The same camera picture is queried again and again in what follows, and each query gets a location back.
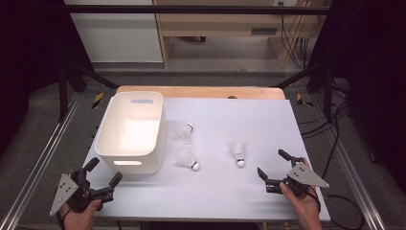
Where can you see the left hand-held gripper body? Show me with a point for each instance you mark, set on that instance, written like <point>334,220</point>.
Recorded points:
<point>65,191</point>

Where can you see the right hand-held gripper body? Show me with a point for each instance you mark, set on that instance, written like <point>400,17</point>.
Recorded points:
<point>306,177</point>

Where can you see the white shuttlecock with blue band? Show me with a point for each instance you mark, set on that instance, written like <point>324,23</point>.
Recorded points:
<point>238,150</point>
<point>188,158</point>
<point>185,133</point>

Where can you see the white plastic storage bin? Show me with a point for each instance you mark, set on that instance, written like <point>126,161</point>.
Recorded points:
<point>127,131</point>

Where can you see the person's left hand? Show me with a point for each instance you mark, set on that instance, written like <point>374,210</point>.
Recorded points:
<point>79,220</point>

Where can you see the person's right hand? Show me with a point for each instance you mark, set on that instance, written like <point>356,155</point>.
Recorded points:
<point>306,211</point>

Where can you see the white table sheet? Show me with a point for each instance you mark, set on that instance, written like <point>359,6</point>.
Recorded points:
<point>223,191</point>

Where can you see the yellow black floor tape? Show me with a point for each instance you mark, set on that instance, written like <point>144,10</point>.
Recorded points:
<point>300,99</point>
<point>98,100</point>

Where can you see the white cabinet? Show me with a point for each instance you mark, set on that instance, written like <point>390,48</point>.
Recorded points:
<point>118,41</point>

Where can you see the black curtain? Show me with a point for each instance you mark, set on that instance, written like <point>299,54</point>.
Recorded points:
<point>32,48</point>
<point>373,64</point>

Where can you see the light wooden office desk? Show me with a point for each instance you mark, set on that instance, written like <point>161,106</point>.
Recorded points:
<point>223,28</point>

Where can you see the office chair base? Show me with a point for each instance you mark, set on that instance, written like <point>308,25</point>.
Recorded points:
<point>202,39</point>

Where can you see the aluminium floor rail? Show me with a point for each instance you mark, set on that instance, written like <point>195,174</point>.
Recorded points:
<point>351,166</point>
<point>38,159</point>

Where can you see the black frame post with brace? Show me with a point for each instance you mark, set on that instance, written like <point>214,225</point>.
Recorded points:
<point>63,96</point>
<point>328,96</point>

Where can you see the black horizontal frame bar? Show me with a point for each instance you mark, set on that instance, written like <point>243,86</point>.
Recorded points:
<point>191,9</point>

